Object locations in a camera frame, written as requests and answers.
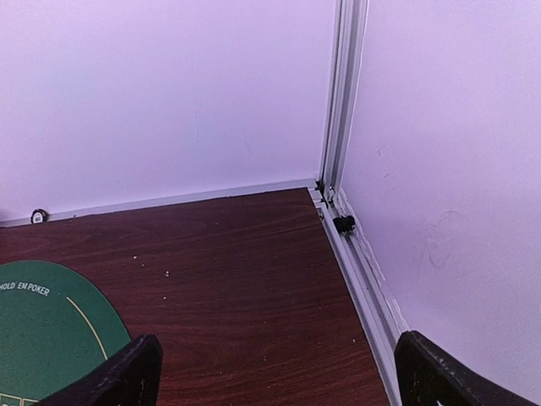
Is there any aluminium frame post right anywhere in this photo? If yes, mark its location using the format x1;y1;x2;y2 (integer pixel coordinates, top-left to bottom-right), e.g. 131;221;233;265
316;0;369;206

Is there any black knob on rail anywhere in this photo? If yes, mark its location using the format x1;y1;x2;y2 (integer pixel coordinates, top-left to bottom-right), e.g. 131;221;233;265
333;216;356;233

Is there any small black round object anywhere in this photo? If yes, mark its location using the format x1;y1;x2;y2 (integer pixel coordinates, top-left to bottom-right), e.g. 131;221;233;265
30;208;49;224

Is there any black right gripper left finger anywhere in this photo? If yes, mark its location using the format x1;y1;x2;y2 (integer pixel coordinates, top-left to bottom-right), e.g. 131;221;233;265
38;334;163;406

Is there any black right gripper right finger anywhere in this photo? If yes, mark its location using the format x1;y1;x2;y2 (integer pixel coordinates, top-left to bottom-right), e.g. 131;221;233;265
394;331;532;406

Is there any green round poker mat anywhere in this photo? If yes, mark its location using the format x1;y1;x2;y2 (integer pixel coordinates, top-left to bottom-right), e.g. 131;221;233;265
1;261;131;405

